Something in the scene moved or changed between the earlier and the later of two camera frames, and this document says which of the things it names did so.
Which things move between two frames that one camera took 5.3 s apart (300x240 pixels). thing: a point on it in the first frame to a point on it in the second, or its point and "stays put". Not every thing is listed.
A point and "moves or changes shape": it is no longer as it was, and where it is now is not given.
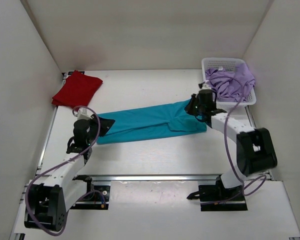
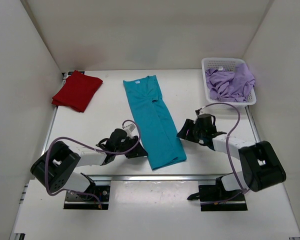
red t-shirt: x=77 y=90 stays put
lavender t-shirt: x=234 y=86 stays put
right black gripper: x=189 y=109 to x=186 y=133
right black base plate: x=214 y=198 stays put
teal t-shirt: x=133 y=124 moves or changes shape
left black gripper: x=105 y=125 to x=138 y=152
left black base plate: x=97 y=197 stays put
